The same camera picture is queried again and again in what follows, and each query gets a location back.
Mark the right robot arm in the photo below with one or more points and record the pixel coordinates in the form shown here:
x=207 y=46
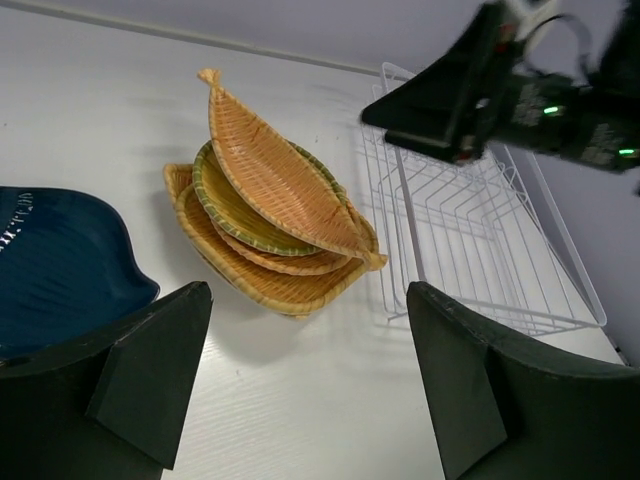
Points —
x=594 y=123

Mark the triangular woven basket plate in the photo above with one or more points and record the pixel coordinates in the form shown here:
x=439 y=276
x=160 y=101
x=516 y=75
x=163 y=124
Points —
x=290 y=295

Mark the white wire dish rack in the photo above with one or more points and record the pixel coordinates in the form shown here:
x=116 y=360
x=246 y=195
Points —
x=473 y=233

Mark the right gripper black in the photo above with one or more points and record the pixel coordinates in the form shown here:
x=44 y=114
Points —
x=451 y=110

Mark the round green-rimmed woven plate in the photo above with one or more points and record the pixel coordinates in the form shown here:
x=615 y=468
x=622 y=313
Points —
x=234 y=216

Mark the dark blue ceramic plate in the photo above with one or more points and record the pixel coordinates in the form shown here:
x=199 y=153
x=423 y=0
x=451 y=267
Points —
x=67 y=268

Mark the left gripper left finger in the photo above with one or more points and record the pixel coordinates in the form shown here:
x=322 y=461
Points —
x=110 y=404

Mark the fish-shaped woven plate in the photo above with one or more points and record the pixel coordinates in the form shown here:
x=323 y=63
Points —
x=277 y=181

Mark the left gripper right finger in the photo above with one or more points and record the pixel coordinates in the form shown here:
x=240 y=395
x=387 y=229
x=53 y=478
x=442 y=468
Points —
x=504 y=405

